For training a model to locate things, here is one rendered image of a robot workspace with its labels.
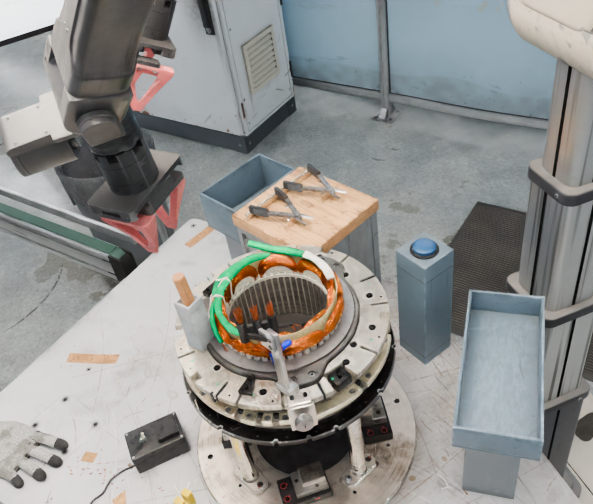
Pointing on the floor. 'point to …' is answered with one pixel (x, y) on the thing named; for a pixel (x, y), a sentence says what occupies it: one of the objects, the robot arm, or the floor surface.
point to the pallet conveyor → (105, 254)
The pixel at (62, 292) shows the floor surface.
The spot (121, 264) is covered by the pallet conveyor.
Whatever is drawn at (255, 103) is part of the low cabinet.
